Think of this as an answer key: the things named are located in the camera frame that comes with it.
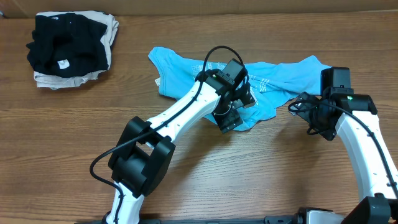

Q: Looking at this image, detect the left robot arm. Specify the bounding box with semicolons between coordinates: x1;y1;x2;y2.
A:
102;67;256;223

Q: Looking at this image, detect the light blue t-shirt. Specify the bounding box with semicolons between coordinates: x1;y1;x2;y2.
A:
148;47;330;131

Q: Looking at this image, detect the beige folded garment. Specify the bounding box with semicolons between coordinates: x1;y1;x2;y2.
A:
34;11;119;90

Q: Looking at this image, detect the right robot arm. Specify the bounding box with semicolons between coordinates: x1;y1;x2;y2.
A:
288;92;397;223

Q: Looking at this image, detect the black folded garment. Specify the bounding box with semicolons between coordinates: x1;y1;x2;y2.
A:
26;13;108;78

